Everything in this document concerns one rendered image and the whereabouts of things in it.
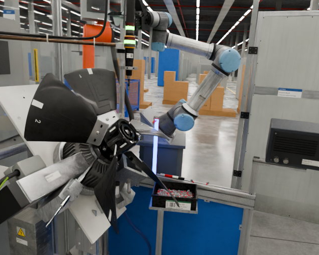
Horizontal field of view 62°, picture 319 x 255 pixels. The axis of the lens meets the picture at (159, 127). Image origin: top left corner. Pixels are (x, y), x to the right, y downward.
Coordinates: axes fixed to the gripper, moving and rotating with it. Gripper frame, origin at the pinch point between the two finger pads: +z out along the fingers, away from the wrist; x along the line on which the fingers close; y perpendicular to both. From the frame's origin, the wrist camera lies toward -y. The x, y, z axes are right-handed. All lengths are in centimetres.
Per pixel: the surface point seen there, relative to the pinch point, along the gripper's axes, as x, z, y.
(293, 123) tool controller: -67, -45, 47
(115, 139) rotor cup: -25, 25, 45
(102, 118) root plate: -12.3, 20.0, 40.6
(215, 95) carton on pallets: 304, -646, 197
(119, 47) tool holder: -14.7, 11.6, 13.5
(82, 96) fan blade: -3.1, 22.3, 33.0
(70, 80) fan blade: 3.1, 23.2, 26.8
